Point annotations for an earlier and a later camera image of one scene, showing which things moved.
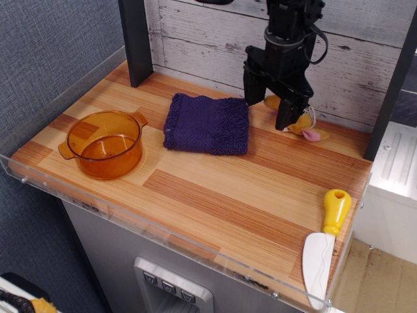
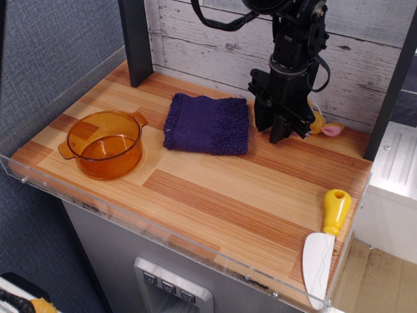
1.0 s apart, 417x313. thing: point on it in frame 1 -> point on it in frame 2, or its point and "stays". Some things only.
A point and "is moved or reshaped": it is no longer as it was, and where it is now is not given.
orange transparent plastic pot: (107, 145) stays
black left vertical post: (137, 39) stays
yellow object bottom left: (41, 305) stays
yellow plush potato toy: (303, 126) is moved or reshaped
